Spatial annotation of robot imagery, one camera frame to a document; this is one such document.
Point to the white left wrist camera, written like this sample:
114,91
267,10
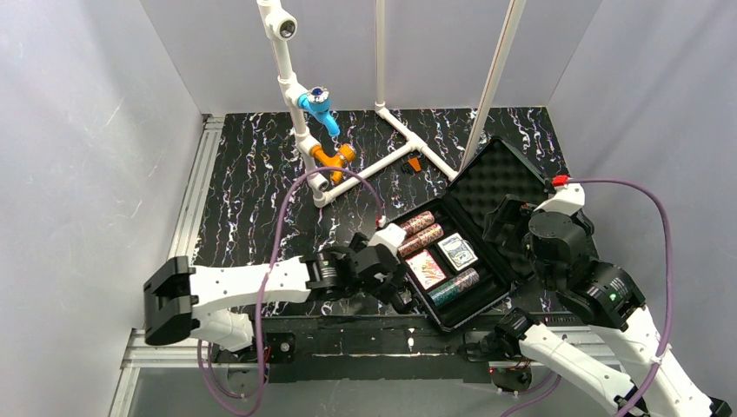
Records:
388,235

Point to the orange black small clip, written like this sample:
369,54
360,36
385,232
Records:
413,165

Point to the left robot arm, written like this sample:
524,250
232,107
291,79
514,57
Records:
181,300

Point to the white angled pole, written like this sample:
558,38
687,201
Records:
504,44

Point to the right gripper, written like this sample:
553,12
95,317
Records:
501,221

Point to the orange chip row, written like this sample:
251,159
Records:
418,223
421,239

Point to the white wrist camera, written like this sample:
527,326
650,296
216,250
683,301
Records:
388,235
565,196

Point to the blue faucet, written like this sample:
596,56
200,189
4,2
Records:
317,102

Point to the white pvc pipe frame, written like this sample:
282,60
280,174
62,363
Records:
379,138

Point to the orange faucet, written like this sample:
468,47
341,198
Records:
342,157

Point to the red playing card deck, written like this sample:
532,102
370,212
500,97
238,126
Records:
426,269

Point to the black plastic poker case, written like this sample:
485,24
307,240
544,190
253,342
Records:
498,170

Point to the blue playing card deck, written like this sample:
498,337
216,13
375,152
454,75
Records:
457,251

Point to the upper orange chip row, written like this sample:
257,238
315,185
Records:
418,223

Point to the lower orange chip row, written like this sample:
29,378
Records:
421,239

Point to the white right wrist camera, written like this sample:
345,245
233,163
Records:
565,196

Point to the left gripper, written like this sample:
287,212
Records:
389,282

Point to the aluminium rail frame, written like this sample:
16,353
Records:
137,355

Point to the green poker chip stack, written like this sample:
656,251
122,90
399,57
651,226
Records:
453,287

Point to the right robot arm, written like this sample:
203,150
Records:
606,299

